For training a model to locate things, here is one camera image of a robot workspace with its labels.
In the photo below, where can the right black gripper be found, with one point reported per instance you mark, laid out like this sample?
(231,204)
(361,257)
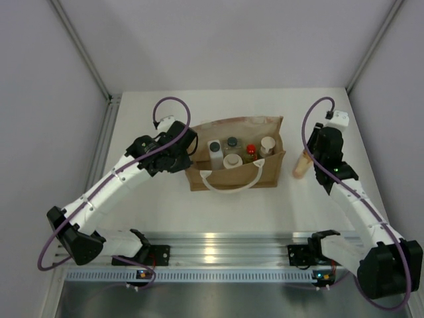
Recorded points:
(314,136)

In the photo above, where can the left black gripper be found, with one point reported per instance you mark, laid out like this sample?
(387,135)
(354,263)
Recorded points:
(183,164)

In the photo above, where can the orange bottle pink cap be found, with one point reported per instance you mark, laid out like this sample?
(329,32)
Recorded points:
(303,164)

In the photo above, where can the brown canvas tote bag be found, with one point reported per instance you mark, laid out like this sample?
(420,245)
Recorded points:
(264,172)

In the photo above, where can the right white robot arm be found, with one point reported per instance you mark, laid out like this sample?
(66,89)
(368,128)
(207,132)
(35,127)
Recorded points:
(387,264)

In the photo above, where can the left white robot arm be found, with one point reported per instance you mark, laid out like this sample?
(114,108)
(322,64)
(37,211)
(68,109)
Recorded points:
(77,224)

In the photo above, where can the white bottle dark cap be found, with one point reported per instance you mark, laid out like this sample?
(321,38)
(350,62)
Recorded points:
(215,154)

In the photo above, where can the round white jar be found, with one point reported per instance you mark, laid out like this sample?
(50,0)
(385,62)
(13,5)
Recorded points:
(232,161)

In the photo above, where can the clear bottle black cap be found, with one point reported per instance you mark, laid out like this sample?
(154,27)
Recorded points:
(233,145)

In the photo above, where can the yellow bottle red cap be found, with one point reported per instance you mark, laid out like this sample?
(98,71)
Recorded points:
(250,154)

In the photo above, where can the right aluminium frame post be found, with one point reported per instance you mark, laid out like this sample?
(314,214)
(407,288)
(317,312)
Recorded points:
(383,28)

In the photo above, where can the aluminium frame post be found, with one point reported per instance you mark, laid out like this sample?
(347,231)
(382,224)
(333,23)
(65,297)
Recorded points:
(72,33)
(383,28)

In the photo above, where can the left aluminium frame post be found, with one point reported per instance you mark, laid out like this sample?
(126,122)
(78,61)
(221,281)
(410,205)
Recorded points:
(72,33)

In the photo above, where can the aluminium mounting rail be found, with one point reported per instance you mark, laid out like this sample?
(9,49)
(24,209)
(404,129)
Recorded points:
(209,250)

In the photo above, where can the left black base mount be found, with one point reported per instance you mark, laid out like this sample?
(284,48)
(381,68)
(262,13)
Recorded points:
(151,255)

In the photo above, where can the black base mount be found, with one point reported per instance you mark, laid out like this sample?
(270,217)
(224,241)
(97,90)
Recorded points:
(151,255)
(300,256)

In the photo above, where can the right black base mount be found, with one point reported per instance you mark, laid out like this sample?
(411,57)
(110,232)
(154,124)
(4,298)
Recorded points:
(300,256)

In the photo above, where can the slotted grey cable duct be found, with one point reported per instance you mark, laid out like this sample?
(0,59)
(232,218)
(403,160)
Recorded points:
(200,275)

